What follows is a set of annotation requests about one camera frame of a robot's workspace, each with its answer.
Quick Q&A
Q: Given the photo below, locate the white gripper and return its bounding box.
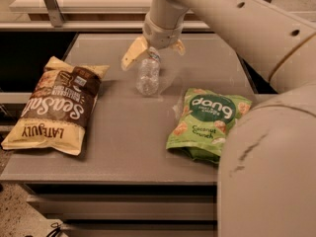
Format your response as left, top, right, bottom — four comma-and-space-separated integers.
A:
121, 14, 186, 71

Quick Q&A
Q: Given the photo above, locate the clear plastic water bottle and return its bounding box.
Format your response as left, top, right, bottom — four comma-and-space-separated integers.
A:
136, 47, 161, 96

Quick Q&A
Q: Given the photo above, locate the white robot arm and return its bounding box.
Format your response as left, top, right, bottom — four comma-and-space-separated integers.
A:
143, 0, 316, 237

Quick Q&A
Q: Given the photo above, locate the green Dang snack bag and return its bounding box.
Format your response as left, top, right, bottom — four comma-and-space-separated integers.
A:
166, 88, 252, 164

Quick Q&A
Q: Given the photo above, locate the brown yellow chips bag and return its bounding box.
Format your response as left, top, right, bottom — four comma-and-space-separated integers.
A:
1, 56, 109, 155

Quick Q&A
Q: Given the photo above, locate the grey table cabinet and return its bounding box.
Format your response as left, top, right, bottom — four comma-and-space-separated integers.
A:
1, 34, 253, 237

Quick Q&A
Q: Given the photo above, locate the metal shelf frame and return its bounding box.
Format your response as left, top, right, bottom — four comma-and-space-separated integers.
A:
0, 0, 316, 23

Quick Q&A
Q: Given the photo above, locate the black cable bottom left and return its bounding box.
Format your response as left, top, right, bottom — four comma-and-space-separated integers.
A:
45, 222, 63, 237

